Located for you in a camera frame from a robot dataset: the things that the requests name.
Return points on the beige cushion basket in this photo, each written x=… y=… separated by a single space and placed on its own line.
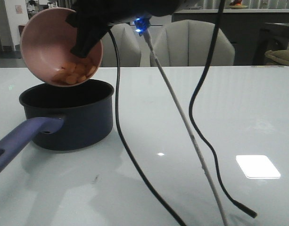
x=279 y=57

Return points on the grey counter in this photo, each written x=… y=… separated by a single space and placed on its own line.
x=252 y=32

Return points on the red trash bin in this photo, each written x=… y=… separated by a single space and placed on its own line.
x=21 y=28

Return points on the left grey upholstered chair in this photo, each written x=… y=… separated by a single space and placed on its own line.
x=128 y=47

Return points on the pink bowl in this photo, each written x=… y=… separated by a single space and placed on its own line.
x=45 y=47

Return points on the right grey upholstered chair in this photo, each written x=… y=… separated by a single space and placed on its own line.
x=187 y=43

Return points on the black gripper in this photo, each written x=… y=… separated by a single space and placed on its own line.
x=91 y=18

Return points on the orange ham slice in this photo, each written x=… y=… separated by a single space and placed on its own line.
x=71 y=79
x=80 y=69

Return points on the fruit plate on counter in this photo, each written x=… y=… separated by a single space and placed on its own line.
x=237 y=4

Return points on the grey upholstered chair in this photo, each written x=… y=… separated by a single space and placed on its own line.
x=187 y=43
x=128 y=47

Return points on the dark blue saucepan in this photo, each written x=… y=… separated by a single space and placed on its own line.
x=61 y=119

